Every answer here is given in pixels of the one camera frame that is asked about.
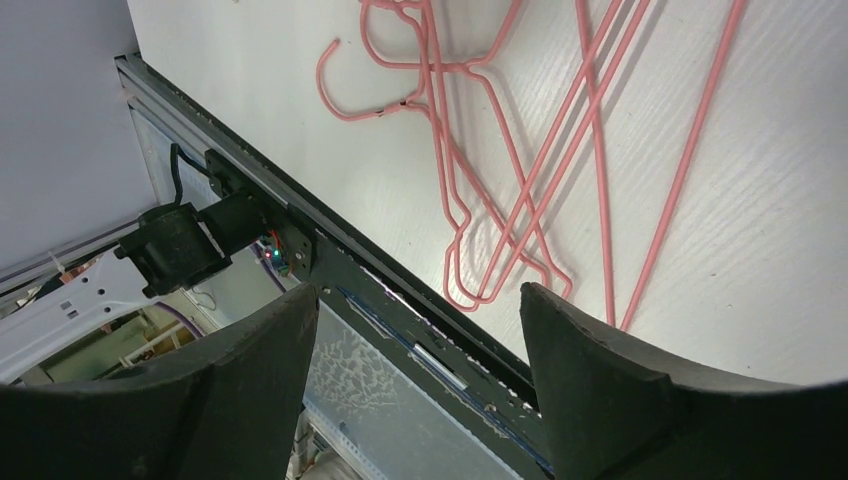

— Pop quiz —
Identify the pink wire hanger pile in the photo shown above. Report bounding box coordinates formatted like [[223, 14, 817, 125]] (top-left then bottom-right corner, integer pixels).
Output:
[[356, 1, 747, 330]]

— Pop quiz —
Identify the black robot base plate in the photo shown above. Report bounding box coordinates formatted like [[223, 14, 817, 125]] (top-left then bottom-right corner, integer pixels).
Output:
[[115, 54, 552, 479]]

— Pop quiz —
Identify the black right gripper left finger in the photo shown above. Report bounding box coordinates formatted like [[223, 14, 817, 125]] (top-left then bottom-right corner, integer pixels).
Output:
[[1, 283, 320, 479]]

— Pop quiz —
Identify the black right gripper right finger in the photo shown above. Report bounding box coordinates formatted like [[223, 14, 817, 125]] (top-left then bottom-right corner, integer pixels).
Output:
[[520, 282, 847, 479]]

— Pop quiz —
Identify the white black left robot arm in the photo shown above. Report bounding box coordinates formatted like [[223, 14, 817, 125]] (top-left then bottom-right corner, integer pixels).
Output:
[[1, 194, 270, 384]]

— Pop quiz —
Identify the pink wire hanger with hook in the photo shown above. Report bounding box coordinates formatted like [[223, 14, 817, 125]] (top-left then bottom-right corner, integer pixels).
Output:
[[315, 35, 574, 312]]

